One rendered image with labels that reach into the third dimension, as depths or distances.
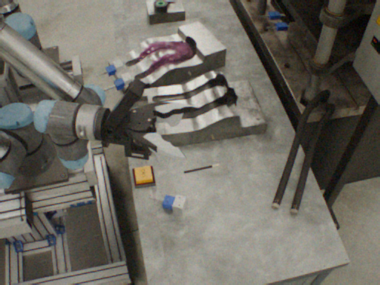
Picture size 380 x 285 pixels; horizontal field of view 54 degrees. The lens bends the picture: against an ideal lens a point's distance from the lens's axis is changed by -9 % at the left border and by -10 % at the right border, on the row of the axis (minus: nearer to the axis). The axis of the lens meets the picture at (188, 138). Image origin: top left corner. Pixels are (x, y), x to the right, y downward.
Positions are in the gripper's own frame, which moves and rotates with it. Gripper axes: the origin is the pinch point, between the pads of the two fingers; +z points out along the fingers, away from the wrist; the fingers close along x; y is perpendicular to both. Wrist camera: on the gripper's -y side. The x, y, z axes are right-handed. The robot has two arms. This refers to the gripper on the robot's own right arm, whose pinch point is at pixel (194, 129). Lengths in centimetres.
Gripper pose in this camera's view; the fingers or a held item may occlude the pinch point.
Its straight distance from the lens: 80.6
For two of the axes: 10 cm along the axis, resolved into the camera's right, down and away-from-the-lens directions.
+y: -0.3, 7.3, 6.9
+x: -1.8, 6.7, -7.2
